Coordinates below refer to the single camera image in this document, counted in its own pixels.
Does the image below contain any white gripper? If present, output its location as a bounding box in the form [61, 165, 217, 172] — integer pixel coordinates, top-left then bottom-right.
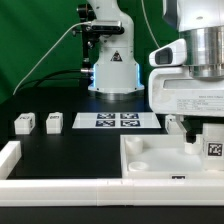
[148, 67, 224, 144]

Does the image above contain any white cable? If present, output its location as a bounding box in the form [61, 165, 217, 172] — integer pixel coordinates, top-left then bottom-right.
[12, 0, 161, 96]

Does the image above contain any white left wall block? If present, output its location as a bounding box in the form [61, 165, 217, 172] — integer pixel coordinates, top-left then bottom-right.
[0, 141, 22, 180]

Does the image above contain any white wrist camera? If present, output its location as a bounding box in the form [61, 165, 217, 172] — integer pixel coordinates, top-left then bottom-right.
[149, 39, 187, 67]

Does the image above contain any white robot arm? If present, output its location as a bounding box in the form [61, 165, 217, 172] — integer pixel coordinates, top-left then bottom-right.
[80, 0, 224, 143]

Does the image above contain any white square tabletop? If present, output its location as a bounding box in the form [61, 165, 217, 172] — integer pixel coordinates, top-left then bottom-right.
[120, 135, 224, 179]

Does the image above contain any black cable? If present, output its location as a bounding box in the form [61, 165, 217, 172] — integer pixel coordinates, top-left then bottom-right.
[14, 69, 88, 94]

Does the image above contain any white sheet with tags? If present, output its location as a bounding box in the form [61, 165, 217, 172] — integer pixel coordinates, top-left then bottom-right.
[72, 112, 160, 129]

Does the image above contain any white front wall rail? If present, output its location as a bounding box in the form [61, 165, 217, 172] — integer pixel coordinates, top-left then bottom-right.
[0, 179, 224, 207]

